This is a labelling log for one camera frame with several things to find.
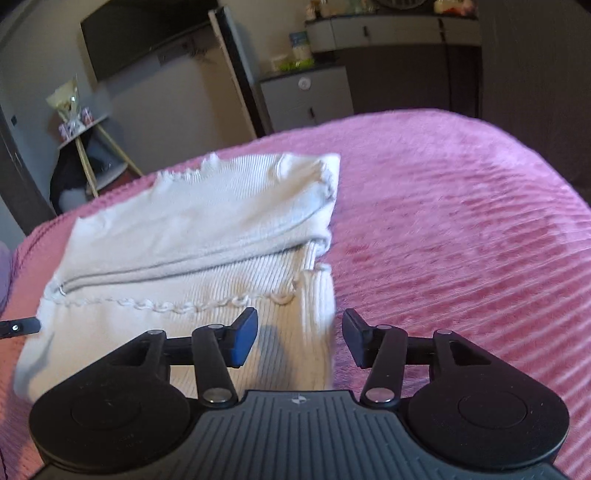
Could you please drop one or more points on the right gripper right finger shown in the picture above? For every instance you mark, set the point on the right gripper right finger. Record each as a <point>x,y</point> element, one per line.
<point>458,401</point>

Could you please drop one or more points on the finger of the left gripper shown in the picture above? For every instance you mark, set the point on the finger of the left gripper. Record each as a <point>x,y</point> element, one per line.
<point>19,327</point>

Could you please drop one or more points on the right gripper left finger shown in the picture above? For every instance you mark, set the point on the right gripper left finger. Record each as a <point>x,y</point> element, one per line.
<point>138,403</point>

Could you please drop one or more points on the white ribbed knit sweater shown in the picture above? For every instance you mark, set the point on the white ribbed knit sweater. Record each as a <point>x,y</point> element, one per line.
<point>197,248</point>

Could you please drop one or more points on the dark clothes pile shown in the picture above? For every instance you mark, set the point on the dark clothes pile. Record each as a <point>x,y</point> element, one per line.
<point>68,175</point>

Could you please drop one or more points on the lavender pillow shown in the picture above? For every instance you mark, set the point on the lavender pillow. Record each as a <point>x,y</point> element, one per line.
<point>5,274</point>

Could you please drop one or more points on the pink ribbed bed blanket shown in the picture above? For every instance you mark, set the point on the pink ribbed bed blanket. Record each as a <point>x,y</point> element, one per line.
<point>447,222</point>

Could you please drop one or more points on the round white side table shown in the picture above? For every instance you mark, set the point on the round white side table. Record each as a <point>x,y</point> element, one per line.
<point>124,163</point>

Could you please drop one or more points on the wrapped flower bouquet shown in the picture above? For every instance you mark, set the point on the wrapped flower bouquet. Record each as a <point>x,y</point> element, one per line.
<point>75,118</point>

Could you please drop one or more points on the white tower fan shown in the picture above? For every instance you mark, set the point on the white tower fan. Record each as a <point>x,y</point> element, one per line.
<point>232,42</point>

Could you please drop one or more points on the grey dressing table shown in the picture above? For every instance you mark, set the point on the grey dressing table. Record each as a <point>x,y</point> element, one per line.
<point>405,61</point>

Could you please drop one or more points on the grey nightstand cabinet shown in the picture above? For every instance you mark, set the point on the grey nightstand cabinet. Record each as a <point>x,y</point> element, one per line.
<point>307,98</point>

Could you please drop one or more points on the blue white box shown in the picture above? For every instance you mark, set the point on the blue white box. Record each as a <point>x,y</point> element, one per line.
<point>300,45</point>

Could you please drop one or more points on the black wall television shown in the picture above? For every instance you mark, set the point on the black wall television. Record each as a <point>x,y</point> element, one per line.
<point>122,32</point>

